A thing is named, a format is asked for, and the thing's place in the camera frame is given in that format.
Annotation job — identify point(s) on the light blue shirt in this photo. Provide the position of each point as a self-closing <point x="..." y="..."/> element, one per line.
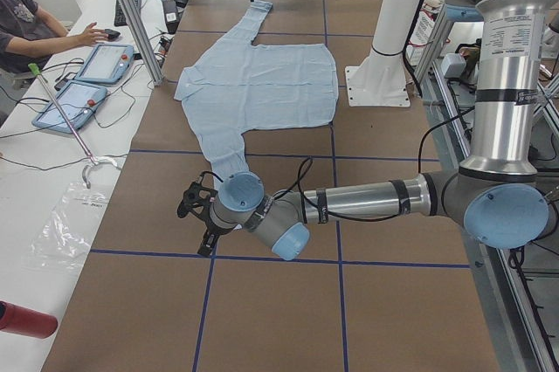
<point x="237" y="86"/>

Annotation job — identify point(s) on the black computer mouse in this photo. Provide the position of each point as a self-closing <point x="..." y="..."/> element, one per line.
<point x="112" y="34"/>

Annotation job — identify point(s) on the clear plastic bag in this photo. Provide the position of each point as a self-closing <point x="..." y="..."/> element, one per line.
<point x="69" y="231"/>

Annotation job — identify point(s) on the upper blue teach pendant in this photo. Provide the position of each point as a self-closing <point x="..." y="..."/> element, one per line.
<point x="106" y="64"/>

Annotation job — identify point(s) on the blue teach pendant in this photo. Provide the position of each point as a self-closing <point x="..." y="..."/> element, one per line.
<point x="79" y="100"/>
<point x="106" y="64"/>

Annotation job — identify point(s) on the lower blue teach pendant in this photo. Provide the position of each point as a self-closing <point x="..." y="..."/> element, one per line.
<point x="79" y="100"/>

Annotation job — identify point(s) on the red cylinder bottle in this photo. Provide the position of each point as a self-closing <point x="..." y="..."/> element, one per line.
<point x="24" y="321"/>

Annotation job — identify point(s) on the seated person grey shirt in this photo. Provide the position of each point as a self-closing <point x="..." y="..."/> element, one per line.
<point x="31" y="35"/>

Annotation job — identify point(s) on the metal reacher stick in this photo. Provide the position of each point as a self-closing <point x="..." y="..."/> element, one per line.
<point x="94" y="161"/>

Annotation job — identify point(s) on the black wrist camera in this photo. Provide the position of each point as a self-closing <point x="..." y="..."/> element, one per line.
<point x="197" y="198"/>

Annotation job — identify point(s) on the aluminium frame post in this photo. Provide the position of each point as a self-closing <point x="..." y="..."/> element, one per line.
<point x="142" y="42"/>

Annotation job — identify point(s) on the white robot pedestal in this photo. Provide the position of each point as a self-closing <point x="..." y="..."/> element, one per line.
<point x="379" y="81"/>

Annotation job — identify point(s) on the aluminium frame rack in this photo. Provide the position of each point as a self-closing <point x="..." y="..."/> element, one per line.
<point x="492" y="194"/>

